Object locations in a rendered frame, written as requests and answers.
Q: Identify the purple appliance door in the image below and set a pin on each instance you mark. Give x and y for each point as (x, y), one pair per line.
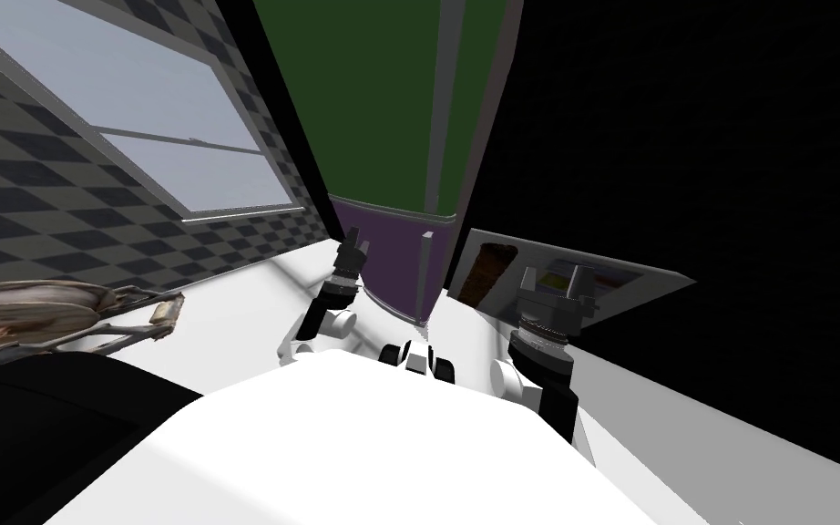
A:
(383, 255)

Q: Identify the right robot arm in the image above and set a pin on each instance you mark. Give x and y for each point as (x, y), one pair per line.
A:
(541, 359)

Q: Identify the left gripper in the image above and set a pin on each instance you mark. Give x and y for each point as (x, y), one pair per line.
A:
(350, 259)

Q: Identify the beige brown curved object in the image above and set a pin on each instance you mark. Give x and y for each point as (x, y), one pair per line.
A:
(34, 310)

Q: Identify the green appliance door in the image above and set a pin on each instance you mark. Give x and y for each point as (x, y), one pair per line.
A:
(362, 102)

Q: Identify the grey framed window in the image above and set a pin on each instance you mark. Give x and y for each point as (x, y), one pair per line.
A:
(136, 109)

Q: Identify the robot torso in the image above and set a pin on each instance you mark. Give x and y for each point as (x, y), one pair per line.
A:
(362, 452)

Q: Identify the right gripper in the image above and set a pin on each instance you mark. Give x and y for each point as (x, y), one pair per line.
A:
(553, 306)

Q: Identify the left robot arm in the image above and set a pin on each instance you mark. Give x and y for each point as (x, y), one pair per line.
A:
(315, 316)

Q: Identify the grey panel with pictures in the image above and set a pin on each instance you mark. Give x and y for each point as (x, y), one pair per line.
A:
(609, 281)

